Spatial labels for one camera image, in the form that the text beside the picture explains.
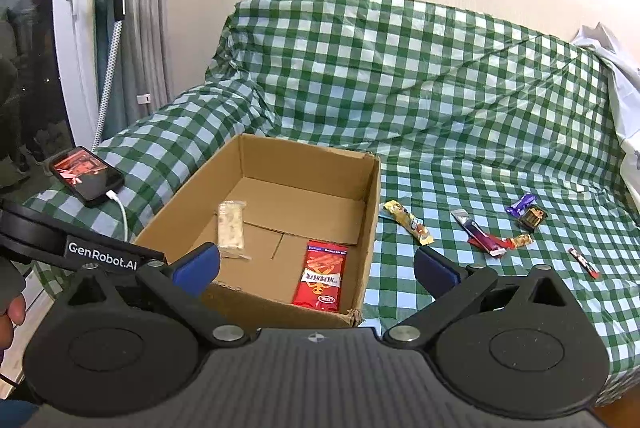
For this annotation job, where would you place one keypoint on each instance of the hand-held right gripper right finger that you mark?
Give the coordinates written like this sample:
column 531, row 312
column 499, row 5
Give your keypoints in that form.
column 435, row 268

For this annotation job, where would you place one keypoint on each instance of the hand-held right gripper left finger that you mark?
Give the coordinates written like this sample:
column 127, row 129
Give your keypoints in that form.
column 197, row 265

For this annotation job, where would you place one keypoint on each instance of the purple silver snack packet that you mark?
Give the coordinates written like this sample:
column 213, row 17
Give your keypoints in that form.
column 466, row 223

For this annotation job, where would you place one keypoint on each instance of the yellow snack packet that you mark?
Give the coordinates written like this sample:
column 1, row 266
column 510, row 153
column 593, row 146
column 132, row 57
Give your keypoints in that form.
column 407, row 219

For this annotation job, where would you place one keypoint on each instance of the dark brown candy packet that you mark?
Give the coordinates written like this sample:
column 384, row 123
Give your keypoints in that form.
column 532, row 217

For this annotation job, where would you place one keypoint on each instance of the brown cardboard box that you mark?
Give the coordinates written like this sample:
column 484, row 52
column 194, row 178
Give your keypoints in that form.
column 300, row 168

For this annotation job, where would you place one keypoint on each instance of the person's left hand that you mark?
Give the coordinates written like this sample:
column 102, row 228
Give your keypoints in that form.
column 11, row 318

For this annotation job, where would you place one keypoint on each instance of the clear-wrapped nougat bar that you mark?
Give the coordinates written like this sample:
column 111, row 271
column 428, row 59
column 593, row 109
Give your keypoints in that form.
column 231, row 228

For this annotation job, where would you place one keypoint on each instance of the black smartphone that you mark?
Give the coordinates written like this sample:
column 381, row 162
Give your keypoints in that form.
column 87, row 173

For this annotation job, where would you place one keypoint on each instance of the small orange candy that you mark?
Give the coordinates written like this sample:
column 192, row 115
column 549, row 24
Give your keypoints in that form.
column 521, row 240

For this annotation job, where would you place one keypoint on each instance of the small purple candy packet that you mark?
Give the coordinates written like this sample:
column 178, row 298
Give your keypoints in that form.
column 520, row 204

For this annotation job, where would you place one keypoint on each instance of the red snack packet white label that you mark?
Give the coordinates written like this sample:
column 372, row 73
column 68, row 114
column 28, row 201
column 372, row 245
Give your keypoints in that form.
column 320, row 278

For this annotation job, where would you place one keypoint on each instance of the small red black stick packet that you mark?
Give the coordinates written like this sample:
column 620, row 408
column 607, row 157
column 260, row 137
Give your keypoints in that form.
column 582, row 262

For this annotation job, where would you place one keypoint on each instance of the small white curtain clip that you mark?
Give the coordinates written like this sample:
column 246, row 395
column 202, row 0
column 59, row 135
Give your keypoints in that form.
column 144, row 98

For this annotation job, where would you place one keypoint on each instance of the green white checked cloth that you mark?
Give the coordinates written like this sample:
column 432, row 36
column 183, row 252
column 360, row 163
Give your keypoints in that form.
column 400, row 83

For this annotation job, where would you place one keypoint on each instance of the grey curtain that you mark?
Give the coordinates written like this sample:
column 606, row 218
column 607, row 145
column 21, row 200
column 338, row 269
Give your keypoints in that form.
column 150, row 33

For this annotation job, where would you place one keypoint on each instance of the white door frame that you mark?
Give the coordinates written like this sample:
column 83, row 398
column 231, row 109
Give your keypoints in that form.
column 75, row 33

